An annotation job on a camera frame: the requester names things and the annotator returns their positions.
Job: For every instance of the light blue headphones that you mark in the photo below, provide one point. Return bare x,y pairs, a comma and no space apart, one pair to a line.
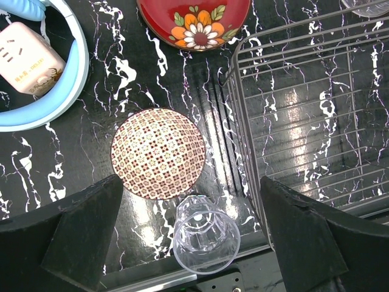
72,81

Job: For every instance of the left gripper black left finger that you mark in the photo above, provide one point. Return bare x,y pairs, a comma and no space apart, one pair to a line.
61,246

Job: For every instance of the black wire dish rack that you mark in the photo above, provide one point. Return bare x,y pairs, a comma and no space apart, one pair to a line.
309,89

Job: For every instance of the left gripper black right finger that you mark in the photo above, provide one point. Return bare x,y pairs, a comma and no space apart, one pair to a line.
320,248

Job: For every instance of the red floral plate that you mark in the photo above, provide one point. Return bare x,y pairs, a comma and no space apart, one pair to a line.
195,25

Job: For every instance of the clear faceted glass tumbler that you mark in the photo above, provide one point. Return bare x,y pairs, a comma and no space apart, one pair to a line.
205,239

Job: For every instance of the brown checkered patterned bowl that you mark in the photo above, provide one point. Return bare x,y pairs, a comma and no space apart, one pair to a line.
158,153

